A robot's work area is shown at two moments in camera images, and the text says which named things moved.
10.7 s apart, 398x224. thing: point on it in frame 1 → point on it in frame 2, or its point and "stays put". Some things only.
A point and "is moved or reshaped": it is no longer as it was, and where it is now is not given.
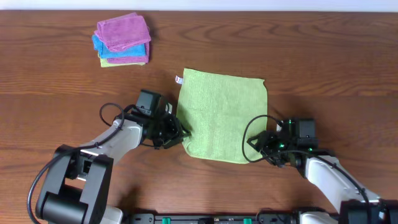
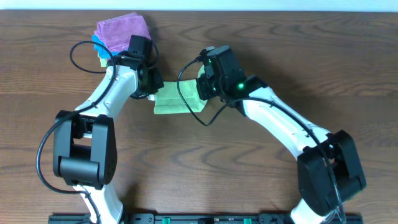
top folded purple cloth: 120,32 stays put
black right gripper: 268,137 → 203,94
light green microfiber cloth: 216,109 is moved or reshaped
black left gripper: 170,131 → 154,82
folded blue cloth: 104,51 stays put
